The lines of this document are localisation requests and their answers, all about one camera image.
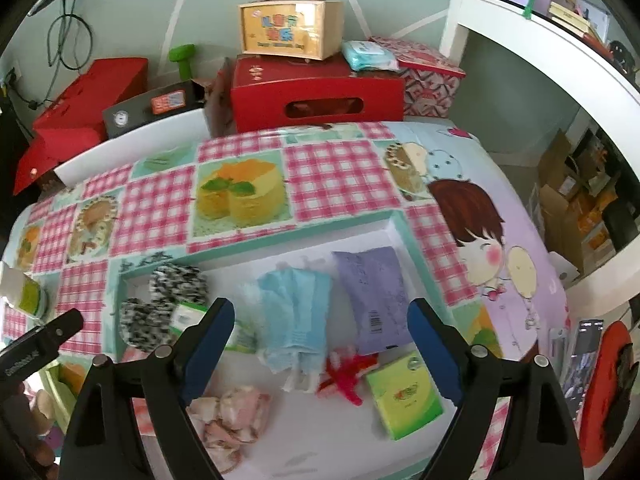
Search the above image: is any red toy figure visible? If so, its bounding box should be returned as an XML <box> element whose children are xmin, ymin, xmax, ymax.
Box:
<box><xmin>316</xmin><ymin>347</ymin><xmax>381</xmax><ymax>406</ymax></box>

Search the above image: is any light green cloth bag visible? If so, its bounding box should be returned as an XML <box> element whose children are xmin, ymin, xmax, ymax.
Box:
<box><xmin>40</xmin><ymin>360</ymin><xmax>88</xmax><ymax>433</ymax></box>

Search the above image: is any person's left hand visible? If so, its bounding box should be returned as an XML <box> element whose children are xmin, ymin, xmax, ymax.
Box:
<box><xmin>2</xmin><ymin>385</ymin><xmax>61</xmax><ymax>480</ymax></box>

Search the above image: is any blue wet wipes pack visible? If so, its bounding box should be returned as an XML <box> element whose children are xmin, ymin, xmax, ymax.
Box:
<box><xmin>341</xmin><ymin>40</ymin><xmax>401</xmax><ymax>73</ymax></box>

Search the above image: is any green tissue packet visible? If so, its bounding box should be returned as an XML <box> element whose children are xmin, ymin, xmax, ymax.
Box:
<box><xmin>167</xmin><ymin>301</ymin><xmax>258</xmax><ymax>356</ymax></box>

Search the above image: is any green tea box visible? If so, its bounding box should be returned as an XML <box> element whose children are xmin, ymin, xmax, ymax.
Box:
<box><xmin>364</xmin><ymin>351</ymin><xmax>445</xmax><ymax>442</ymax></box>

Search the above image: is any purple packet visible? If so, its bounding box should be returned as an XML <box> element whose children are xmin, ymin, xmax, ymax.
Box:
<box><xmin>331</xmin><ymin>246</ymin><xmax>413</xmax><ymax>356</ymax></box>

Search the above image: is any black cabinet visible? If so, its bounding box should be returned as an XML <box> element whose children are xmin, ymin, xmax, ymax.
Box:
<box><xmin>0</xmin><ymin>95</ymin><xmax>32</xmax><ymax>173</ymax></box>

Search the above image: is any red and black round object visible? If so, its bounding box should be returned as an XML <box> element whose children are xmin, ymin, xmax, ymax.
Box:
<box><xmin>580</xmin><ymin>321</ymin><xmax>633</xmax><ymax>466</ymax></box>

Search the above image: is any zebra print scrunchie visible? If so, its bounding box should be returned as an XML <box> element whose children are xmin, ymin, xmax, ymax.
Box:
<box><xmin>149</xmin><ymin>263</ymin><xmax>208</xmax><ymax>308</ymax></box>

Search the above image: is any red patterned tin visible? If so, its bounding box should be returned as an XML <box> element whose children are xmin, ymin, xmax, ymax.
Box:
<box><xmin>369</xmin><ymin>36</ymin><xmax>467</xmax><ymax>118</ymax></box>

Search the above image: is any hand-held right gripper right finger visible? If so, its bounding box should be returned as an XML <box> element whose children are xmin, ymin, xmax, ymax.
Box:
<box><xmin>406</xmin><ymin>297</ymin><xmax>586</xmax><ymax>480</ymax></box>

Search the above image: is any leopard print scrunchie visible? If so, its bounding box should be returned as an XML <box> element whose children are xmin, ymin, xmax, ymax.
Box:
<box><xmin>119</xmin><ymin>297</ymin><xmax>176</xmax><ymax>353</ymax></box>

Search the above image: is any stack of books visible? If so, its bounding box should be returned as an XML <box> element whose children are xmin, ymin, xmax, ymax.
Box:
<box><xmin>547</xmin><ymin>0</ymin><xmax>608</xmax><ymax>41</ymax></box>

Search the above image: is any white plastic bottle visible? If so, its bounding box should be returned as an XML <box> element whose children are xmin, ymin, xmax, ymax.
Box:
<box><xmin>0</xmin><ymin>262</ymin><xmax>43</xmax><ymax>318</ymax></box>

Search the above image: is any green dumbbell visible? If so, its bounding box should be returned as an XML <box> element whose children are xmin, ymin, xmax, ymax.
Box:
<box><xmin>169</xmin><ymin>45</ymin><xmax>198</xmax><ymax>81</ymax></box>

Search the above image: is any yellow box with handle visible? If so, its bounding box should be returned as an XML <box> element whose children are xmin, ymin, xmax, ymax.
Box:
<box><xmin>238</xmin><ymin>0</ymin><xmax>345</xmax><ymax>61</ymax></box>

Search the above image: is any pink satin scrunchie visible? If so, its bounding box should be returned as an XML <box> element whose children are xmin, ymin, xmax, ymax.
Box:
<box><xmin>187</xmin><ymin>386</ymin><xmax>273</xmax><ymax>461</ymax></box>

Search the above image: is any white board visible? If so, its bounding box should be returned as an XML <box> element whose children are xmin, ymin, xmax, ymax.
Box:
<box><xmin>52</xmin><ymin>107</ymin><xmax>223</xmax><ymax>186</ymax></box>

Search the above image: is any large red gift bag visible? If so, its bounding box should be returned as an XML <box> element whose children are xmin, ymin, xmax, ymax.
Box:
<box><xmin>32</xmin><ymin>57</ymin><xmax>150</xmax><ymax>133</ymax></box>

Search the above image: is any white desk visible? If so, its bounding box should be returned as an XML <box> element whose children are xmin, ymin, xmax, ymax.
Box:
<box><xmin>440</xmin><ymin>0</ymin><xmax>640</xmax><ymax>281</ymax></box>

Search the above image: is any red box with window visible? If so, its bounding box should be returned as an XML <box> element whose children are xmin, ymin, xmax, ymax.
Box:
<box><xmin>231</xmin><ymin>54</ymin><xmax>406</xmax><ymax>133</ymax></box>

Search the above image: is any pile of cardboard boxes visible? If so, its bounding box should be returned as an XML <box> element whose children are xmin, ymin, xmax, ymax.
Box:
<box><xmin>530</xmin><ymin>130</ymin><xmax>640</xmax><ymax>288</ymax></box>

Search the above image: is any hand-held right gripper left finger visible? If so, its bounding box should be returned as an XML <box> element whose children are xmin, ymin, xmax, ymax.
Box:
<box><xmin>60</xmin><ymin>297</ymin><xmax>236</xmax><ymax>480</ymax></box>

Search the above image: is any black box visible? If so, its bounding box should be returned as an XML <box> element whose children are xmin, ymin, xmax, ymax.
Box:
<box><xmin>102</xmin><ymin>80</ymin><xmax>207</xmax><ymax>140</ymax></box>

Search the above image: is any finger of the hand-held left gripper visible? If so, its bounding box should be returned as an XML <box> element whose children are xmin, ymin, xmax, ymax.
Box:
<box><xmin>35</xmin><ymin>308</ymin><xmax>84</xmax><ymax>356</ymax></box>

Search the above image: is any black cable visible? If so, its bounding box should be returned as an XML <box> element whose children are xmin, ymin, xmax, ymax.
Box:
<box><xmin>47</xmin><ymin>0</ymin><xmax>93</xmax><ymax>68</ymax></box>

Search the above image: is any bundle of blue face masks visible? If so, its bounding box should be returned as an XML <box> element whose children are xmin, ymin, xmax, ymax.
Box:
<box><xmin>240</xmin><ymin>267</ymin><xmax>333</xmax><ymax>393</ymax></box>

